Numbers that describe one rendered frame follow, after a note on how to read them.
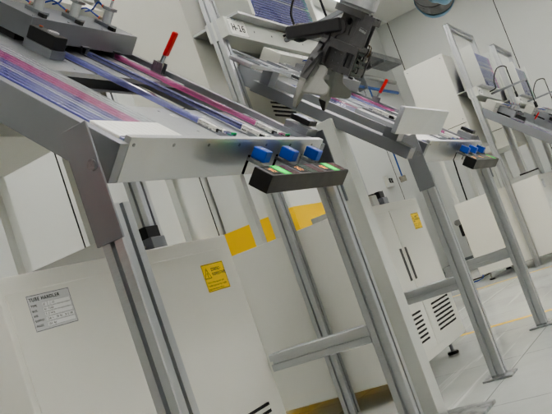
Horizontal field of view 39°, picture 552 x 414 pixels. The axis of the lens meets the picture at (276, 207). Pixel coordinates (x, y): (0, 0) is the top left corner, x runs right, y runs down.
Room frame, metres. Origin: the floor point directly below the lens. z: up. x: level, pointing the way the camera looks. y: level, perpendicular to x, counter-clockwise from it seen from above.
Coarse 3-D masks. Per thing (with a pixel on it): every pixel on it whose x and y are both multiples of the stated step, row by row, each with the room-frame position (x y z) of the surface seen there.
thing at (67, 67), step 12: (0, 36) 1.54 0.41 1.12; (12, 48) 1.47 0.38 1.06; (24, 48) 1.51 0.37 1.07; (36, 60) 1.46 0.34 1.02; (48, 60) 1.50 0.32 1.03; (84, 60) 1.64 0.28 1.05; (96, 60) 1.67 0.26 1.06; (132, 60) 1.87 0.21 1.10; (60, 72) 1.45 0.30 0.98; (72, 72) 1.48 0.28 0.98; (84, 72) 1.51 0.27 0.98; (120, 72) 1.65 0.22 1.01; (144, 72) 1.75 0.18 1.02; (84, 84) 1.62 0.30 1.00; (96, 84) 1.67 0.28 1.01; (108, 84) 1.72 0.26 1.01; (144, 84) 1.69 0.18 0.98
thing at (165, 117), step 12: (132, 108) 1.38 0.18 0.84; (144, 108) 1.41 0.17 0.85; (156, 108) 1.45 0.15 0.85; (168, 108) 1.48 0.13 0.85; (156, 120) 1.36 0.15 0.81; (168, 120) 1.40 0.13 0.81; (180, 120) 1.44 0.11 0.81; (216, 120) 1.56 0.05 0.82; (240, 120) 1.66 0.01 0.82; (180, 132) 1.34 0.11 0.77; (192, 132) 1.38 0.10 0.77; (204, 132) 1.41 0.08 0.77; (216, 132) 1.44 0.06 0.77; (240, 132) 1.54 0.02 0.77; (264, 132) 1.63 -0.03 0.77
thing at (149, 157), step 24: (144, 144) 1.14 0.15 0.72; (168, 144) 1.19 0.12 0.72; (192, 144) 1.25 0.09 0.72; (216, 144) 1.31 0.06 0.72; (240, 144) 1.38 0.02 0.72; (264, 144) 1.46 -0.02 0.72; (288, 144) 1.55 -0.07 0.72; (312, 144) 1.65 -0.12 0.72; (144, 168) 1.17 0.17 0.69; (168, 168) 1.22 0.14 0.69; (192, 168) 1.28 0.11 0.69; (216, 168) 1.35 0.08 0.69; (240, 168) 1.43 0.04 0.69
